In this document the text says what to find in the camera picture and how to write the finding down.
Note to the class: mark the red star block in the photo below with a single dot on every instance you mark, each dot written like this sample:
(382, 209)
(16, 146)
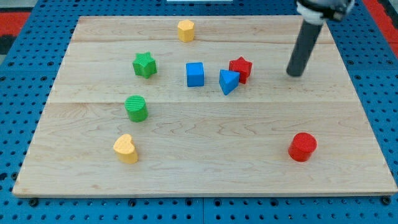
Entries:
(243, 67)

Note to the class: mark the green star block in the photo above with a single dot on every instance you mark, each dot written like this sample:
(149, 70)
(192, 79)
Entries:
(144, 65)

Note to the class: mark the wooden board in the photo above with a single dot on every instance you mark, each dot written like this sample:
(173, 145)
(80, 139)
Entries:
(196, 141)

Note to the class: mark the blue cube block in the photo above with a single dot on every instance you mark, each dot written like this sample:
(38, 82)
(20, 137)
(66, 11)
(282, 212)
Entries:
(195, 74)

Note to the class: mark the blue triangle block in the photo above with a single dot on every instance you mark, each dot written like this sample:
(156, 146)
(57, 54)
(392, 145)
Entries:
(228, 80)

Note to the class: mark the green cylinder block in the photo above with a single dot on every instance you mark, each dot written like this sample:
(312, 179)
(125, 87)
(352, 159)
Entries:
(135, 106)

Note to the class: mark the yellow heart block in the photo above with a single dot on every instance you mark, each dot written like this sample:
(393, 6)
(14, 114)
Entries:
(125, 149)

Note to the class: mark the yellow hexagon block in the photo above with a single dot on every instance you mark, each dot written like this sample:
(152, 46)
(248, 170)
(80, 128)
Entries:
(186, 30)

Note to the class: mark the red cylinder block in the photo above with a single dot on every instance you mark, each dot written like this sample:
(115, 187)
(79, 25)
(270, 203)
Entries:
(302, 147)

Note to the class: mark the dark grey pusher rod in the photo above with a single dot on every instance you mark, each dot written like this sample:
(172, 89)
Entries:
(306, 40)

